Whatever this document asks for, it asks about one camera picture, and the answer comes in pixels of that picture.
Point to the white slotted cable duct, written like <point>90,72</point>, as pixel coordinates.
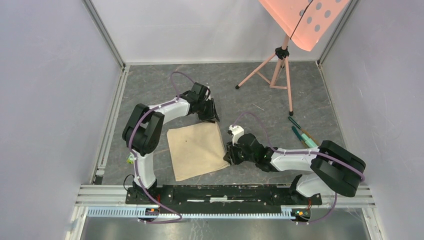
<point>142,212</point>

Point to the small green toy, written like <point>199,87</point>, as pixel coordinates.
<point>130,159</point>

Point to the beige cloth napkin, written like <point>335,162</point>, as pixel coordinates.
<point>196,150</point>

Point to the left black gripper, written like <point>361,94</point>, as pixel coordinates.
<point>212,116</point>

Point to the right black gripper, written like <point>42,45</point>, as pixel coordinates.
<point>230,155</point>

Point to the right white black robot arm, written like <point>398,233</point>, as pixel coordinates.
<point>325,168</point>

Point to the pink music stand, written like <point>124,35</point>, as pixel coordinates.
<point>303,22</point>

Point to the gold spoon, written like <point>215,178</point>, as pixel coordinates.
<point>310,136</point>

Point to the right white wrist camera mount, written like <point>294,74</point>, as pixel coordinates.
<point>236,132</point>

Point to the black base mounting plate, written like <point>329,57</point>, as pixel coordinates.
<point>220,199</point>

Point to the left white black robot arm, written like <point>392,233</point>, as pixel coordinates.
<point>143,129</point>

